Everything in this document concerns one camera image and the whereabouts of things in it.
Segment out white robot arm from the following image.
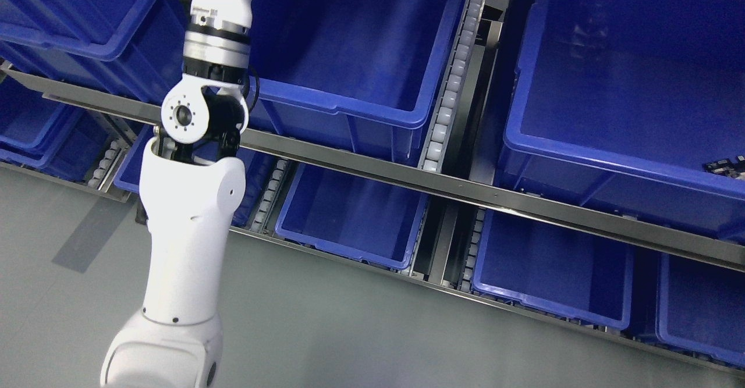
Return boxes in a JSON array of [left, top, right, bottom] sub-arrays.
[[100, 0, 253, 387]]

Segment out steel shelf rack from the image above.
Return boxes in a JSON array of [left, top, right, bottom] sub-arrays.
[[0, 0, 745, 377]]

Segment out blue plastic bin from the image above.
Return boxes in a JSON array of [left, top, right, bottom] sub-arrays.
[[1, 76, 111, 182], [249, 0, 465, 166], [1, 0, 188, 104], [275, 163, 428, 270], [471, 211, 635, 330], [496, 0, 744, 243], [655, 254, 744, 367]]

